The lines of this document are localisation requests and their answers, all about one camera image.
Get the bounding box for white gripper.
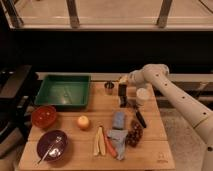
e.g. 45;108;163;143
119;71;137;85

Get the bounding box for red bowl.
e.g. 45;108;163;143
31;106;57;129

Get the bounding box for orange carrot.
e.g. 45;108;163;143
103;131;117;158

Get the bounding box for small metal cup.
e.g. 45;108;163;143
104;81;114;95

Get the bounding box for blue-grey cloth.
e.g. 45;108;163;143
107;129;128;160

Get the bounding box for purple bowl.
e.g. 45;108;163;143
36;130;68;162

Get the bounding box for black side equipment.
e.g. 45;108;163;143
0;65;38;144

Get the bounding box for small black metal clip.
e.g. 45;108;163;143
119;96;127;108

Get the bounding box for dark grape bunch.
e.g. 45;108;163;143
126;120;143;147

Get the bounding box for white plastic cup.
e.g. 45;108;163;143
136;88;150;106

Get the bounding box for wooden board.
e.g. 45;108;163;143
19;82;175;171

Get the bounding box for metal spoon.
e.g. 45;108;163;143
37;136;62;164

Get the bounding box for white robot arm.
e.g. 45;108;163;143
119;64;213;171

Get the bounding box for green plastic tray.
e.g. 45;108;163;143
34;75;91;109

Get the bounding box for yellow apple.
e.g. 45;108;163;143
77;115;90;130

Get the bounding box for black handled knife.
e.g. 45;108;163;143
131;102;147;128

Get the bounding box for pale yellow banana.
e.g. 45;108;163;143
93;126;106;156

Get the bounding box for black eraser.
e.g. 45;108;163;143
118;84;127;97

